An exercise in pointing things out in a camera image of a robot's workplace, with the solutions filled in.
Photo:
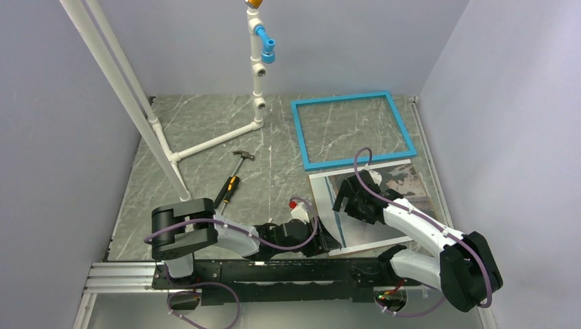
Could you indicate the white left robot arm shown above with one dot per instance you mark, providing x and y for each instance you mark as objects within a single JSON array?
[{"x": 179, "y": 230}]

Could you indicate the aluminium table edge rail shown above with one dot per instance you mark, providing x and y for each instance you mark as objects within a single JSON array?
[{"x": 414, "y": 104}]

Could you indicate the blue picture frame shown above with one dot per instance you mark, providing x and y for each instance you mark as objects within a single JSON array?
[{"x": 337, "y": 131}]

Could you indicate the coastal landscape photo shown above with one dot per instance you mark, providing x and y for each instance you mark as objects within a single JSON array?
[{"x": 404, "y": 179}]

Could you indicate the blue pipe fitting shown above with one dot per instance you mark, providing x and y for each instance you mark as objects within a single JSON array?
[{"x": 268, "y": 44}]

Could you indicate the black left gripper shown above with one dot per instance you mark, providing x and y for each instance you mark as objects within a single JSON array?
[{"x": 323, "y": 242}]

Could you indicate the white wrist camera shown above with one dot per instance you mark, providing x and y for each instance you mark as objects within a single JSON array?
[
  {"x": 300, "y": 211},
  {"x": 375, "y": 175}
]

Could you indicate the white pvc pipe stand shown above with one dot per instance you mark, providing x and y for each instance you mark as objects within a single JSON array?
[{"x": 96, "y": 32}]

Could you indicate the steel claw hammer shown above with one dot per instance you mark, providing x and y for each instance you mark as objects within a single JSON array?
[{"x": 244, "y": 155}]

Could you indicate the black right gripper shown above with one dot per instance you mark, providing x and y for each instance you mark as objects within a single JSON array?
[{"x": 346, "y": 190}]

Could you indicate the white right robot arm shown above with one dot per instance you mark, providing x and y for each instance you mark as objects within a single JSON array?
[{"x": 459, "y": 265}]

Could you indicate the orange pipe cap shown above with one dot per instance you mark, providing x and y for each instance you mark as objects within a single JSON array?
[{"x": 253, "y": 4}]

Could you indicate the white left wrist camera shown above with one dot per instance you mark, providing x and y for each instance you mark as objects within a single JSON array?
[{"x": 300, "y": 211}]

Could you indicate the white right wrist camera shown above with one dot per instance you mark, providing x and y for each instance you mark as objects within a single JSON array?
[{"x": 375, "y": 175}]

